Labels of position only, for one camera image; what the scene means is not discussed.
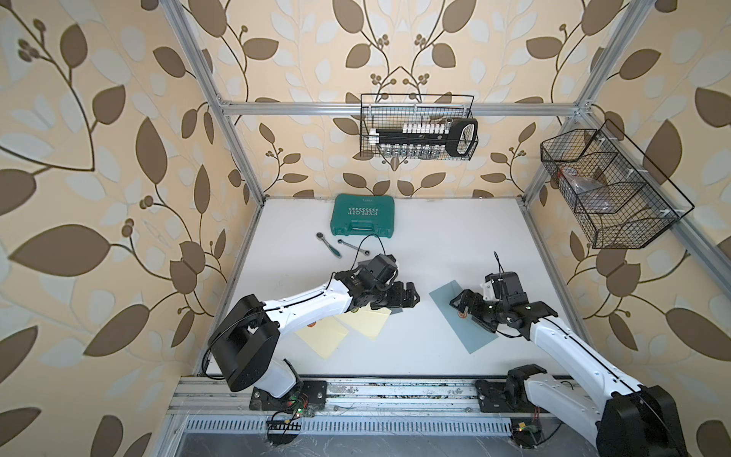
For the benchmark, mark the black socket set holder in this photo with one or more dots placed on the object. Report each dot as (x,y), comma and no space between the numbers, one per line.
(456,139)

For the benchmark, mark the green tool case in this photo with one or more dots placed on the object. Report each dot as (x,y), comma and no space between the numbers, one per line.
(363,215)

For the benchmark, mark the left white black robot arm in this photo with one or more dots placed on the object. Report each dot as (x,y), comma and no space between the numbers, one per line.
(244,343)

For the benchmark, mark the ratchet wrench green handle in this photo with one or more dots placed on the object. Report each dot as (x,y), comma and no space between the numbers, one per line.
(321,237)

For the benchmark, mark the silver combination wrench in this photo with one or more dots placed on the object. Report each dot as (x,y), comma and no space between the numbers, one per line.
(342,242)

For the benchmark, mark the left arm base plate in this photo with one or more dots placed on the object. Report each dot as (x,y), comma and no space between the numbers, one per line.
(308,395)

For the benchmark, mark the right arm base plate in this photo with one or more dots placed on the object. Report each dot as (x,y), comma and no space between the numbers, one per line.
(509,395)

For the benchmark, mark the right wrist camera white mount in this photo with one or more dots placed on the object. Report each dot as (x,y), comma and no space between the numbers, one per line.
(488,291)

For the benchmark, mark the aluminium rail front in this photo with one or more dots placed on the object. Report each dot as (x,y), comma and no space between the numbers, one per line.
(383,396)

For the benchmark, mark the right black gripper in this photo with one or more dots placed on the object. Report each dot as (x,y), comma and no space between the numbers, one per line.
(476,298)

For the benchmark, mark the yellow envelope red seal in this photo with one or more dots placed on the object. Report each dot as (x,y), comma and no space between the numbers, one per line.
(324,336)

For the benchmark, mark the black wire basket right wall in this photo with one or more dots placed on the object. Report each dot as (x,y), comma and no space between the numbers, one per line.
(621,197)

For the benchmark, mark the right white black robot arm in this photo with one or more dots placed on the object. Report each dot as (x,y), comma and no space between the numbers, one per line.
(612,410)

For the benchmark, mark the black wire basket wall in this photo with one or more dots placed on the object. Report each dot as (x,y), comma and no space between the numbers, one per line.
(621,197)
(392,110)

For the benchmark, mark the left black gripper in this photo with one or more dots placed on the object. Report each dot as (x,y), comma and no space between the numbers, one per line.
(398,299)

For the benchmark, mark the light blue envelope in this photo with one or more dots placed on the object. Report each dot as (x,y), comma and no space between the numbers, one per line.
(472,336)

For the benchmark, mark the black wire basket back wall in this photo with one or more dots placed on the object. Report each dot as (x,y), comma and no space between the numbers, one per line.
(392,110)

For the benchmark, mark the left electronics board with wires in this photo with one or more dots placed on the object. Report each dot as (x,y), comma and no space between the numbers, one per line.
(284,427)

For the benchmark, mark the clear plastic bag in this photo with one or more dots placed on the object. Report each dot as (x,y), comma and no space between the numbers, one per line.
(590,195)

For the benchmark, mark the electronics board with wires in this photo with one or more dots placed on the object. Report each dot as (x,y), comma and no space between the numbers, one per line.
(284,427)
(527,432)

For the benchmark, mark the right electronics board with wires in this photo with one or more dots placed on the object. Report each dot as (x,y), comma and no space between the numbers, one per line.
(527,432)

